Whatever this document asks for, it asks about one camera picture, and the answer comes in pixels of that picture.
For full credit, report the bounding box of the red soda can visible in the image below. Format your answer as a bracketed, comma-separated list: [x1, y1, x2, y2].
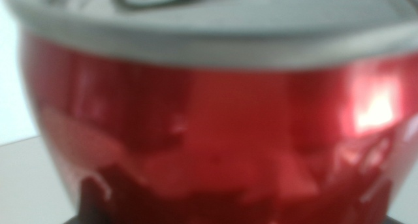
[2, 0, 418, 224]

